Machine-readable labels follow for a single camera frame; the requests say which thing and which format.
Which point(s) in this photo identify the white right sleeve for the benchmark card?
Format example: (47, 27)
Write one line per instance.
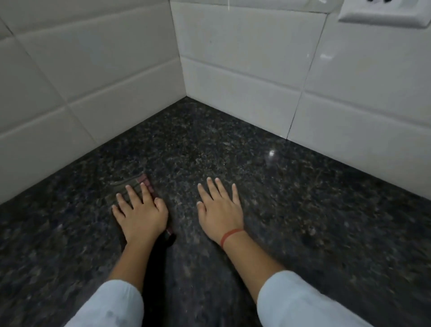
(299, 303)

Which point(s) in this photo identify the person's left little finger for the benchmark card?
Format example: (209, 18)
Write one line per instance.
(118, 213)

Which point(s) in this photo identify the person's right middle finger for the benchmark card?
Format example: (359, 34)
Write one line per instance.
(213, 189)

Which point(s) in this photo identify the white sleeve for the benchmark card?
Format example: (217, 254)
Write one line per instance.
(111, 306)
(299, 303)

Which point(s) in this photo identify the person's left thumb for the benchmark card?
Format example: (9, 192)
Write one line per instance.
(161, 206)

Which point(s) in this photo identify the person's right hand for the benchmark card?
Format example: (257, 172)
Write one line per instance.
(220, 215)

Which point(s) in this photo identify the white left sleeve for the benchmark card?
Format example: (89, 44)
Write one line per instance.
(111, 306)

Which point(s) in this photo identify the person's left middle finger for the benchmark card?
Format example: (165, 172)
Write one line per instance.
(133, 196)

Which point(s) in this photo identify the white wall socket plate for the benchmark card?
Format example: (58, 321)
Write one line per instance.
(384, 13)

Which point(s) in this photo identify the person's right thumb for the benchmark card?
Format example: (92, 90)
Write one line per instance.
(201, 209)

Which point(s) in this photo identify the person's left hand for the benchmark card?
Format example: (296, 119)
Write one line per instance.
(144, 220)

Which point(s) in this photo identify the person's right forearm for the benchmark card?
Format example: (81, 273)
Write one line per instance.
(251, 261)

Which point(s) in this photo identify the person's right little finger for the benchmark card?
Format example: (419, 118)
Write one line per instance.
(236, 194)

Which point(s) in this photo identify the person's left forearm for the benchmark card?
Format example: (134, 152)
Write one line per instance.
(139, 259)

